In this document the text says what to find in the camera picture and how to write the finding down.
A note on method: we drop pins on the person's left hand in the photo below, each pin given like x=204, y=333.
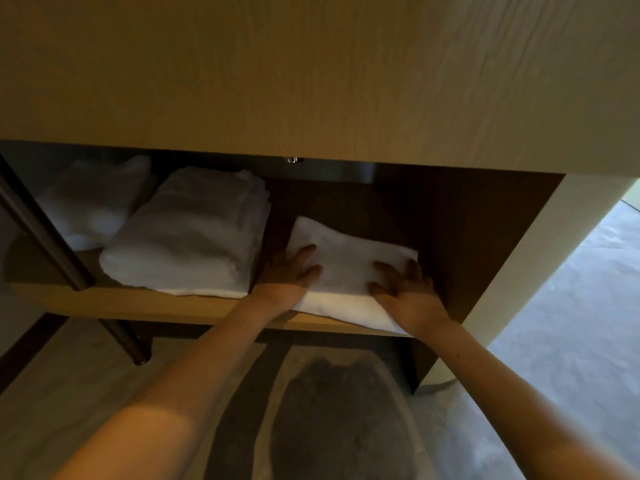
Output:
x=285, y=284

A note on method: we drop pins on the person's right hand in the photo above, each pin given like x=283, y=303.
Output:
x=415, y=304

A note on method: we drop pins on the thin white towel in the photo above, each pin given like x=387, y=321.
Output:
x=345, y=254

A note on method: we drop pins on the wooden vanity with marble top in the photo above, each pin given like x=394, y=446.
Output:
x=300, y=69

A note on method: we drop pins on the person's left forearm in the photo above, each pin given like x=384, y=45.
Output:
x=165, y=404

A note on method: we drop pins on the person's right forearm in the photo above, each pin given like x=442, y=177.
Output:
x=500, y=404

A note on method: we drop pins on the thick folded white towel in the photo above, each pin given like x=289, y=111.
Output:
x=185, y=234
x=95, y=204

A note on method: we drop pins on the small metal fitting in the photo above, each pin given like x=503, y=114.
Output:
x=295, y=159

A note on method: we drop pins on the black metal support bar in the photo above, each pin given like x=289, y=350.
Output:
x=50, y=239

